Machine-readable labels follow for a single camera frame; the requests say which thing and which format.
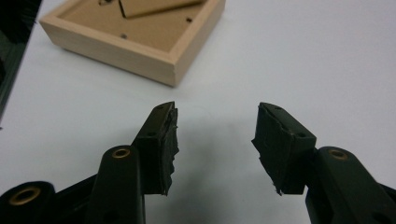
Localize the wooden picture frame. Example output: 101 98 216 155
38 0 227 88

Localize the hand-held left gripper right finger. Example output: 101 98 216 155
251 102 318 196

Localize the white table sheet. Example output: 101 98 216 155
0 0 396 224

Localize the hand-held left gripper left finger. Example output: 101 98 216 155
132 101 180 196

